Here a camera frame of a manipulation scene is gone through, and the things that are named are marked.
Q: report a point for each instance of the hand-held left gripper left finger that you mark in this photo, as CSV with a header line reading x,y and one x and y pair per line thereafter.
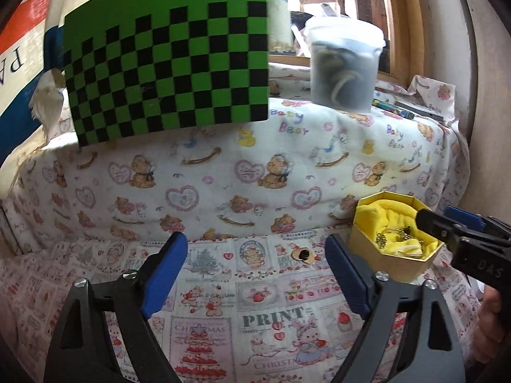
x,y
163,275

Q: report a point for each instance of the person's right hand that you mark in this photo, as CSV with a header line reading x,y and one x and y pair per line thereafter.
x,y
493,323

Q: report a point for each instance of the wooden window frame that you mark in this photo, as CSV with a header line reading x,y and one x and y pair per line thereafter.
x,y
403,20

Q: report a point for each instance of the green black checkerboard board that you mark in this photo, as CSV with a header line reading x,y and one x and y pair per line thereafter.
x,y
167,60

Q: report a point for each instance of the flat grey box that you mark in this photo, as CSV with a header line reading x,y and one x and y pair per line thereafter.
x,y
423,111

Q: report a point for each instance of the green pen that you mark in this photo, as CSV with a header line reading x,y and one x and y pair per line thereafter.
x,y
389,107

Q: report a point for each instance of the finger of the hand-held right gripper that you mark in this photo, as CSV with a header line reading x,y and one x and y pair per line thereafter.
x,y
463,217
435,225

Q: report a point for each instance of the bear print cloth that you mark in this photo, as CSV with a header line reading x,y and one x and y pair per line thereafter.
x,y
223,175

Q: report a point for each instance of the translucent plastic tub with lid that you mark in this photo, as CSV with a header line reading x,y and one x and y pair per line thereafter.
x,y
343,72

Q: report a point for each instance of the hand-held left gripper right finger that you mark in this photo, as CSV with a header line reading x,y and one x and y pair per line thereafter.
x,y
347,279

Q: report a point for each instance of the octagonal cardboard box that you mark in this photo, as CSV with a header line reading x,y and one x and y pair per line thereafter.
x,y
399,269

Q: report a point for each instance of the striped printed curtain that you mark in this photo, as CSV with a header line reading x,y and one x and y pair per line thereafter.
x,y
28,20

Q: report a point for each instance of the yellow fleece lining cloth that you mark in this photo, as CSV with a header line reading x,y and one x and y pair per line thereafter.
x,y
371,219

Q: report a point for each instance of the festive print tablecloth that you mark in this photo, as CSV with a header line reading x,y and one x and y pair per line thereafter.
x,y
255,287

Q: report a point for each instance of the gold brooch with dark stone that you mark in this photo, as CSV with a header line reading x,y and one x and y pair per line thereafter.
x,y
302,254

